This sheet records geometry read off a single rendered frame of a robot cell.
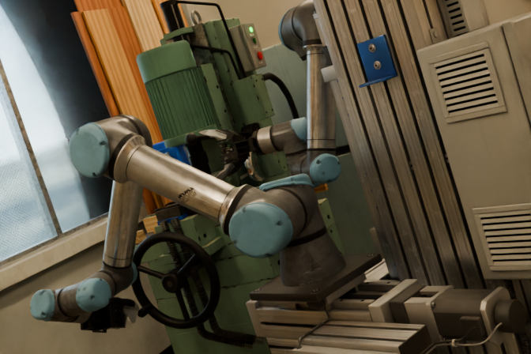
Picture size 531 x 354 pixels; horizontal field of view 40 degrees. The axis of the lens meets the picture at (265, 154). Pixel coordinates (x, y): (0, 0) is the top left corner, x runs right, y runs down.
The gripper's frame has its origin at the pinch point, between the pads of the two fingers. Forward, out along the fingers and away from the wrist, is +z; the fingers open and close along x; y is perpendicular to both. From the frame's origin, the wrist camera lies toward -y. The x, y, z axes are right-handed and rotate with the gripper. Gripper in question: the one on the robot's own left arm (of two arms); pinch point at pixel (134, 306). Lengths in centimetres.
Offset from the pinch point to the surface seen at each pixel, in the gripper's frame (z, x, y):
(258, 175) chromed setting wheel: 36, 26, -40
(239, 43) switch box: 30, 29, -87
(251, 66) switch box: 35, 30, -79
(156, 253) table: 16.6, -4.2, -18.8
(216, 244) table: 13.3, 21.0, -14.6
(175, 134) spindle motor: 9, 14, -51
